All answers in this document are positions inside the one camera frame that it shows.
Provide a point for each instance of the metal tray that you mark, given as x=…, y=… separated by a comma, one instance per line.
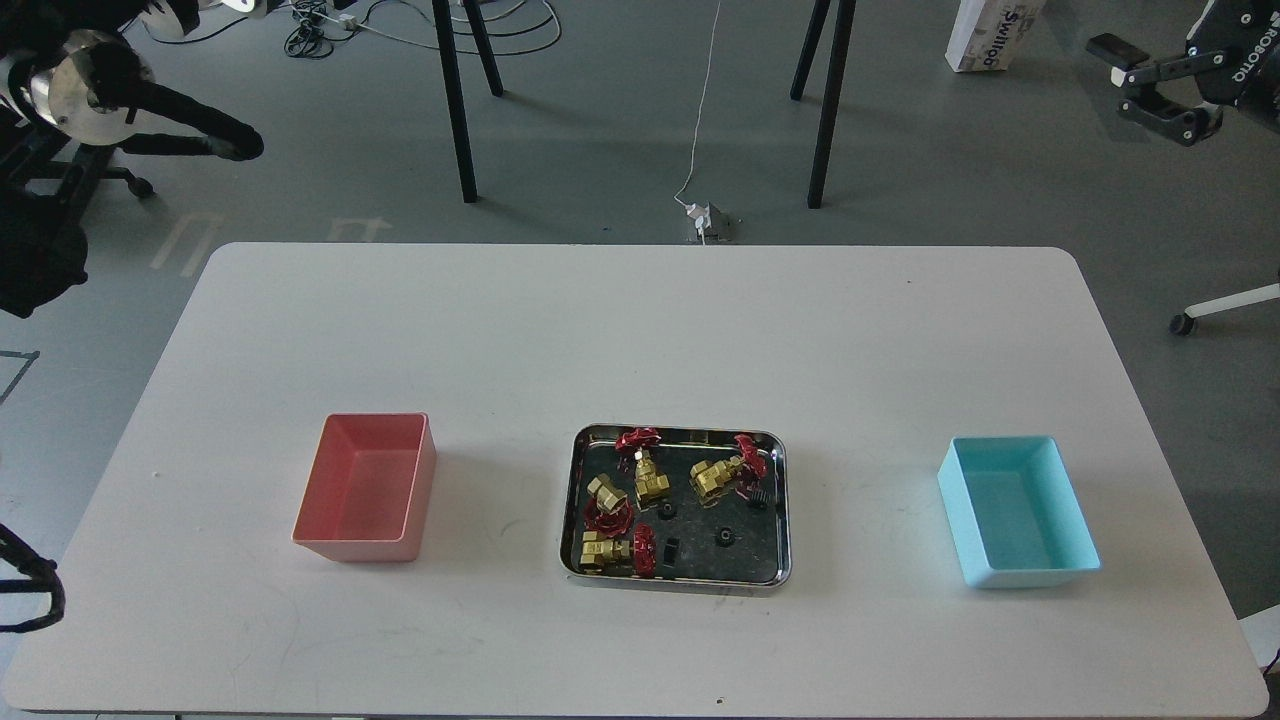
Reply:
x=759, y=559

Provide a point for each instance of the brass valve red handle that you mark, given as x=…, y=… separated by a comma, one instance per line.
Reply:
x=609, y=511

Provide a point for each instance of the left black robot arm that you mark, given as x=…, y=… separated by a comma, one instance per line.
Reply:
x=68, y=67

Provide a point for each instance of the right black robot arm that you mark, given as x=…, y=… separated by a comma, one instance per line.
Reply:
x=1230, y=60

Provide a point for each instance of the brass valve top centre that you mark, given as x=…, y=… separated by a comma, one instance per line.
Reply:
x=651, y=485

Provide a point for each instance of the brass valve right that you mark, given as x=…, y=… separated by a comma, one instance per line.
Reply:
x=743, y=472

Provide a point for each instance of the black gear near right valve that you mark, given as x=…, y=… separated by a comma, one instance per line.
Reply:
x=758, y=499

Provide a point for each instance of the black gear upright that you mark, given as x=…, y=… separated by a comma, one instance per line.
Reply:
x=671, y=548

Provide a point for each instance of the brass valve bottom left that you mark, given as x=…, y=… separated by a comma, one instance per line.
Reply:
x=600, y=553

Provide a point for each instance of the pink plastic box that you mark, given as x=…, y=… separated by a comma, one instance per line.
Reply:
x=369, y=488

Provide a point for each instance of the blue plastic box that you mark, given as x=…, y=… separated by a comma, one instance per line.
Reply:
x=1013, y=513

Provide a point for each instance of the white cardboard box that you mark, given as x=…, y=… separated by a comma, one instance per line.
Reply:
x=987, y=34

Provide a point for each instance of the white power adapter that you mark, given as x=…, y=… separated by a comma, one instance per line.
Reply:
x=699, y=216

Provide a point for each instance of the black table leg left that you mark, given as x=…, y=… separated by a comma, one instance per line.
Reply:
x=453, y=86

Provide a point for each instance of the black table leg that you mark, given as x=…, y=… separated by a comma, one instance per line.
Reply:
x=832, y=91
x=453, y=86

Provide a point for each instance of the black table leg right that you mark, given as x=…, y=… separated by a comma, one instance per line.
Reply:
x=832, y=91

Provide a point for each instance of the white chair base leg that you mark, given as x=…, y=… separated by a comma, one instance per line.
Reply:
x=1183, y=324

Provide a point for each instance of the black office chair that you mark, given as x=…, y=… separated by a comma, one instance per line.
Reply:
x=43, y=245

